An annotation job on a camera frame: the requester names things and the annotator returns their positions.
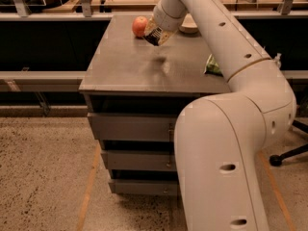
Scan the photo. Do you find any black rxbar chocolate bar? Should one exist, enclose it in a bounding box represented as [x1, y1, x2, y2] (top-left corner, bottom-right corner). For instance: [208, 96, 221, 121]
[143, 28, 162, 46]

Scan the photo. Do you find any green chip bag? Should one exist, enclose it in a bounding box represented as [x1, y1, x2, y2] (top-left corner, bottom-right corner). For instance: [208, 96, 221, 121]
[204, 55, 222, 76]

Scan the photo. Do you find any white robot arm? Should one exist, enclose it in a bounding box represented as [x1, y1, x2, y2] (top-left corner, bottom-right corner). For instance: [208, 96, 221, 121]
[145, 0, 296, 231]

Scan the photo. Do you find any red apple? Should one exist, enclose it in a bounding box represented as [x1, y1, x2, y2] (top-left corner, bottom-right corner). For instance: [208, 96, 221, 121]
[132, 16, 148, 38]

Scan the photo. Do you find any grey bottom drawer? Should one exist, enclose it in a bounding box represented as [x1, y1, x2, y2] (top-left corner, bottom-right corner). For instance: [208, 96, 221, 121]
[108, 179, 179, 195]

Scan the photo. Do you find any grey top drawer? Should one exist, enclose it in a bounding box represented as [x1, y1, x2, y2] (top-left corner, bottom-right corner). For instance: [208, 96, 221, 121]
[88, 113, 177, 141]

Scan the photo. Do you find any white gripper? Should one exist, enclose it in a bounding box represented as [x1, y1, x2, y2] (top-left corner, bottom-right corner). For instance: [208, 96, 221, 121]
[144, 0, 187, 46]

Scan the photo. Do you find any metal railing frame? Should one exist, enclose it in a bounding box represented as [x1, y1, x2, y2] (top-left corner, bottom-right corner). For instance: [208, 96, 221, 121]
[0, 0, 308, 117]

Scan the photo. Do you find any white paper bowl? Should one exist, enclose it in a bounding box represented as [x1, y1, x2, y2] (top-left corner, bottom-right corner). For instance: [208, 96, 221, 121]
[179, 13, 198, 34]

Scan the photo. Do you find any office chair with plastic cover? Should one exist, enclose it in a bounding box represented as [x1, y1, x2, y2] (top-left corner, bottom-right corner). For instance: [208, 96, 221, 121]
[269, 95, 308, 167]

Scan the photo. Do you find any grey drawer cabinet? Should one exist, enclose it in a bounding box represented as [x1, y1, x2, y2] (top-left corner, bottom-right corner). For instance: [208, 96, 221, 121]
[79, 14, 229, 186]

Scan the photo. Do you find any grey drawer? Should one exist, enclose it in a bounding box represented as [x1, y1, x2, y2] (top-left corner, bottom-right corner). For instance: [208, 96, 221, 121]
[108, 179, 179, 195]
[88, 113, 177, 141]
[101, 150, 176, 171]

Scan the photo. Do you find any grey middle drawer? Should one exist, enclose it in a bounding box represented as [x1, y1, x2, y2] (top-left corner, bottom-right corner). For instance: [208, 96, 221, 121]
[101, 150, 176, 171]

